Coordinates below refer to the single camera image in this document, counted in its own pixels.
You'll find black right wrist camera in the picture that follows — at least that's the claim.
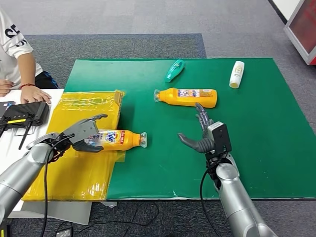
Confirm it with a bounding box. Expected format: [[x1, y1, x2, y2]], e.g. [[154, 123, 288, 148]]
[[207, 121, 232, 155]]

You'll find clear plastic stand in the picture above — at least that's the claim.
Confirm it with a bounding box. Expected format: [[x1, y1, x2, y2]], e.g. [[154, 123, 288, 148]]
[[12, 125, 34, 137]]

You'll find teal green bottle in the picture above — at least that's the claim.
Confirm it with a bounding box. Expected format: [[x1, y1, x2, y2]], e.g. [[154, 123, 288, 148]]
[[164, 59, 186, 83]]

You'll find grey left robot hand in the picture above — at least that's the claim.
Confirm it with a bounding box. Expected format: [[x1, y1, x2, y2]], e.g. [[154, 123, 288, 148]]
[[63, 113, 109, 154]]

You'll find white cabinet with red glass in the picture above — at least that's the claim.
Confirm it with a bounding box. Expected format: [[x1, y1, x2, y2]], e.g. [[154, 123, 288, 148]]
[[284, 0, 316, 65]]

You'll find dark laptop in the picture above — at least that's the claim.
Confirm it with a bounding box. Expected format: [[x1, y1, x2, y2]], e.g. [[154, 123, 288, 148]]
[[0, 100, 16, 117]]

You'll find person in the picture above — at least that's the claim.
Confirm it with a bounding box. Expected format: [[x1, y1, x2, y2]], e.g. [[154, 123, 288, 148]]
[[0, 8, 60, 105]]

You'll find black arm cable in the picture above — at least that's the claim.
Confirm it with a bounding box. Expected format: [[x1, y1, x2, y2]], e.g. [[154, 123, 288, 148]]
[[199, 166, 222, 237], [40, 133, 75, 237]]

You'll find green mat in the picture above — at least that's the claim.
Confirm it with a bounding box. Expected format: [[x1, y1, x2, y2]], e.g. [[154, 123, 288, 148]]
[[63, 58, 316, 201]]

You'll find white bottle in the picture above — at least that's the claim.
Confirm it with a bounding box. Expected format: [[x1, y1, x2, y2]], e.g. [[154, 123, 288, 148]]
[[229, 61, 245, 89]]

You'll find black floor cable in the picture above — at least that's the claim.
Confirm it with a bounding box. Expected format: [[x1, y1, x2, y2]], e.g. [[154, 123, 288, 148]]
[[49, 202, 161, 237]]

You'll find yellow plastic sheet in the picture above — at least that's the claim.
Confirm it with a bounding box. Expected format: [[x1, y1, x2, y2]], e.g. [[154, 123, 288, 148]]
[[22, 90, 127, 202]]

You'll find orange detergent bottle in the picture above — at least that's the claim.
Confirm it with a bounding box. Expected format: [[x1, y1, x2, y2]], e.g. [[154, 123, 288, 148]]
[[153, 87, 219, 109], [84, 129, 148, 152]]

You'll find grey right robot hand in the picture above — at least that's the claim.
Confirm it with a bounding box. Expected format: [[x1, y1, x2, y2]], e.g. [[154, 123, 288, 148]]
[[177, 103, 215, 155]]

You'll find person's right hand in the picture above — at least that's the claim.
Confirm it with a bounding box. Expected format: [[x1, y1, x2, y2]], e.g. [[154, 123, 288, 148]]
[[0, 79, 14, 97]]

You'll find pale grey board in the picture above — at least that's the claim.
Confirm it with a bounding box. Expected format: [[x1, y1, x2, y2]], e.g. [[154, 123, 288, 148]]
[[21, 200, 94, 226]]

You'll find black router with antennas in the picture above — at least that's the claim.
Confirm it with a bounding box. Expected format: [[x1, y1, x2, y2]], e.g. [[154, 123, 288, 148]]
[[0, 101, 50, 151]]

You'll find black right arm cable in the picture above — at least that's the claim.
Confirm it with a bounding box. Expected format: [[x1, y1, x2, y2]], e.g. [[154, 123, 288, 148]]
[[199, 166, 222, 237]]

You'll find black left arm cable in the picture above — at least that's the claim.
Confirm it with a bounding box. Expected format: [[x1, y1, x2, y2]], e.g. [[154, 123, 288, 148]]
[[40, 133, 75, 237]]

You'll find person's left hand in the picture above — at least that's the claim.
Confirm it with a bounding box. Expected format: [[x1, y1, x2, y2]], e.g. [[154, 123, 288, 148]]
[[20, 85, 52, 105]]

